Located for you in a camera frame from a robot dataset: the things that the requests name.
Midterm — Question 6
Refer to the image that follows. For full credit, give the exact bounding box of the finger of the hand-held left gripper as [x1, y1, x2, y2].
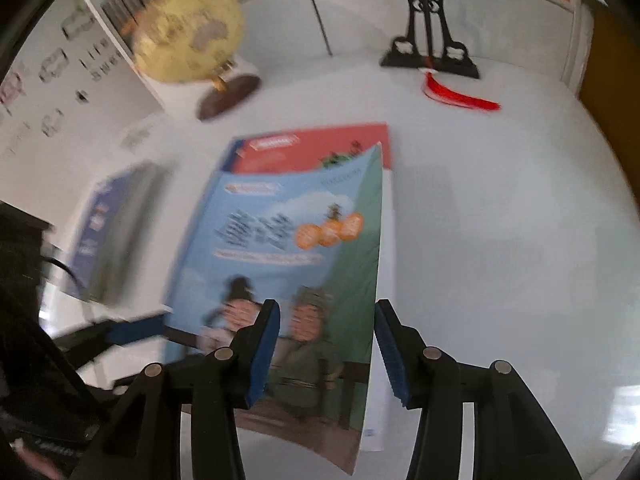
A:
[52, 310, 174, 367]

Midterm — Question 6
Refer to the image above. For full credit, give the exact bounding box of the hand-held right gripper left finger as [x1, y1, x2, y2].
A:
[70, 299, 281, 480]

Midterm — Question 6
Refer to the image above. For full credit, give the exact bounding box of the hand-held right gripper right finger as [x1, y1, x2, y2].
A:
[374, 299, 583, 480]

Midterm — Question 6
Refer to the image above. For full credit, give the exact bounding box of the green leafy book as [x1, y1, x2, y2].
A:
[87, 160, 168, 306]

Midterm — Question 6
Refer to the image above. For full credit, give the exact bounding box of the light blue orange circles book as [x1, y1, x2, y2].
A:
[162, 142, 385, 476]

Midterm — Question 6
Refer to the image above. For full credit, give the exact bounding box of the coral red poet book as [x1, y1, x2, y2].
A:
[220, 122, 392, 178]

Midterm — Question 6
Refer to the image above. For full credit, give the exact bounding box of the person's left hand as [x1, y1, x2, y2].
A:
[20, 447, 69, 480]

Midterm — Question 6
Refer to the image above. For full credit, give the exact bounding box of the white book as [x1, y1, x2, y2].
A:
[362, 167, 398, 453]

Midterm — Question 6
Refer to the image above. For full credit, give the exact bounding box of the red tassel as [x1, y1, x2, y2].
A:
[420, 69, 502, 113]

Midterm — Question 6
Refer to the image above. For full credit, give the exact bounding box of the yellow globe with brown base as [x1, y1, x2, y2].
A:
[131, 0, 263, 122]

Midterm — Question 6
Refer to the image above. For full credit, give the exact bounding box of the white bookshelf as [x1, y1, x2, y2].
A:
[75, 0, 591, 111]

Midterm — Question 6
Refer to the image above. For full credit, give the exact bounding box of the brown wooden panel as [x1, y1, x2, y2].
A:
[577, 0, 640, 161]

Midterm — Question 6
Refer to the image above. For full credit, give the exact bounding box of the black cable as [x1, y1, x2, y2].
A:
[42, 255, 83, 288]

